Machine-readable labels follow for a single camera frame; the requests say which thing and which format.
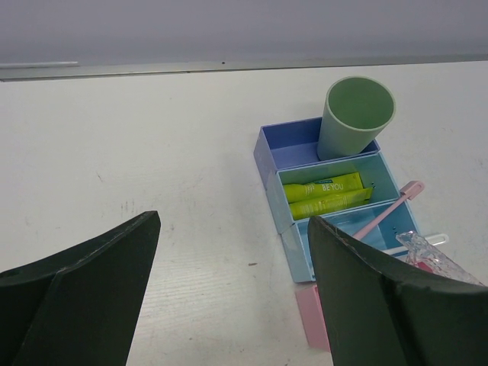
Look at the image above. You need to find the light blue toothpaste bin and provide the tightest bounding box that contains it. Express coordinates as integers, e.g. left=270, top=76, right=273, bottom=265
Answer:
left=266, top=153, right=399, bottom=234

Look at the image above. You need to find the yellow-green toothpaste tube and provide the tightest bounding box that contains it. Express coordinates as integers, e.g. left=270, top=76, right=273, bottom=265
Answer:
left=289, top=188, right=374, bottom=220
left=283, top=172, right=364, bottom=203

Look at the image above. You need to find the pink toothbrush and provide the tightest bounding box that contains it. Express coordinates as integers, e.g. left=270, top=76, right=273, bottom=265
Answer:
left=352, top=181, right=425, bottom=240

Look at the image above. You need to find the clear textured plastic box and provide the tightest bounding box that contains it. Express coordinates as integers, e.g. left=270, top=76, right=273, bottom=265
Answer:
left=405, top=246, right=483, bottom=286

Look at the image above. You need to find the dark blue bin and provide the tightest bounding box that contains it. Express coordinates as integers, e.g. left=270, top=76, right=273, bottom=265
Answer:
left=254, top=117, right=380, bottom=188

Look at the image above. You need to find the white toothbrush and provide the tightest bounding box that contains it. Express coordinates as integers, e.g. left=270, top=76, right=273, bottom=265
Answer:
left=384, top=233, right=449, bottom=255

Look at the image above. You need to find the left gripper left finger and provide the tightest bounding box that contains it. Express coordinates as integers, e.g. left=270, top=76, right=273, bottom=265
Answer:
left=1, top=211, right=161, bottom=365

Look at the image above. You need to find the light blue toothbrush bin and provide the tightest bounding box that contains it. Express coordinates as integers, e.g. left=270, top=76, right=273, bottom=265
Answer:
left=281, top=203, right=418, bottom=283

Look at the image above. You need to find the pink bin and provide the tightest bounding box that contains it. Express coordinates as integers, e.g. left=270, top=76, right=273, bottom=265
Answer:
left=296, top=284, right=330, bottom=352

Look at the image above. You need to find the green plastic cup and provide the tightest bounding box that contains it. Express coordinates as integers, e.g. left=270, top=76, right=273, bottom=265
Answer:
left=317, top=76, right=396, bottom=160

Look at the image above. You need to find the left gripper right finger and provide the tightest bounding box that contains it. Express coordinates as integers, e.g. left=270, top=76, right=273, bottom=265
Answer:
left=308, top=217, right=487, bottom=365

